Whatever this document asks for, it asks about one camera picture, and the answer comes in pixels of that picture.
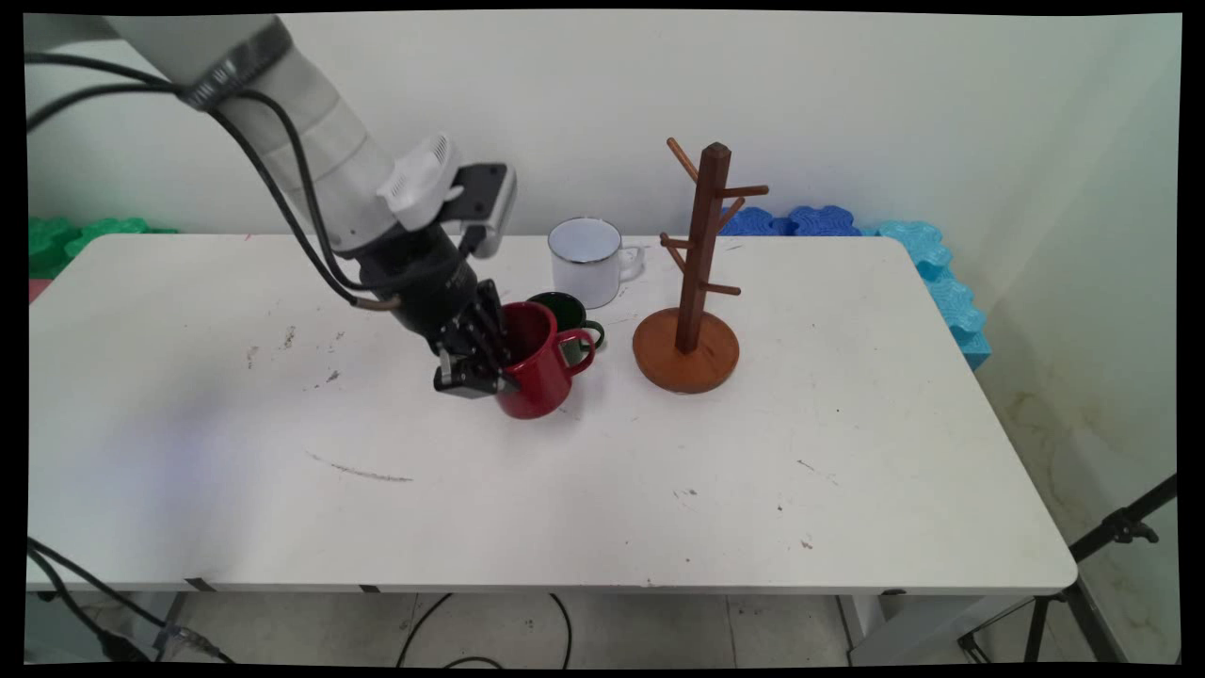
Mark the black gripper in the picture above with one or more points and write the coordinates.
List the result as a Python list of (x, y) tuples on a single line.
[(419, 278)]

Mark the red enamel mug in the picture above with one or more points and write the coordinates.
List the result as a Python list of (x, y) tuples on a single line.
[(546, 377)]

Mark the dark green mug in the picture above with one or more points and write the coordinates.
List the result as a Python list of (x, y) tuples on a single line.
[(560, 306)]

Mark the white enamel mug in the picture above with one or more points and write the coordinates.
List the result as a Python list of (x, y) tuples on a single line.
[(588, 282)]

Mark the brown wooden mug tree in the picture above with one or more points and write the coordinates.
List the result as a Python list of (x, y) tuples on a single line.
[(687, 363)]

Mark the blue foam puzzle mat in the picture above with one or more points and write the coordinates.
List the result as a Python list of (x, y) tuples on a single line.
[(824, 221), (753, 223)]

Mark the green foam puzzle mat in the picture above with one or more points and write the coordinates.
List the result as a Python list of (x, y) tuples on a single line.
[(56, 245)]

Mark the cyan foam puzzle mat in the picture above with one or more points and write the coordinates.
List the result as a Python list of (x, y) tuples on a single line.
[(913, 245), (960, 320)]

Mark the pink foam puzzle mat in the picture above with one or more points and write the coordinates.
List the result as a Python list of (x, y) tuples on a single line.
[(38, 290)]

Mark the white table leg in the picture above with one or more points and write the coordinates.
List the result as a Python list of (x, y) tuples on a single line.
[(904, 631)]

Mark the black tripod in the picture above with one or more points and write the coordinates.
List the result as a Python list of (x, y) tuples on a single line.
[(1120, 524)]

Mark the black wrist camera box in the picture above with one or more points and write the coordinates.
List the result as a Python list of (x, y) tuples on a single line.
[(485, 193)]

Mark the white ribbed camera mount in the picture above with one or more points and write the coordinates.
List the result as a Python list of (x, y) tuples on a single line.
[(419, 179)]

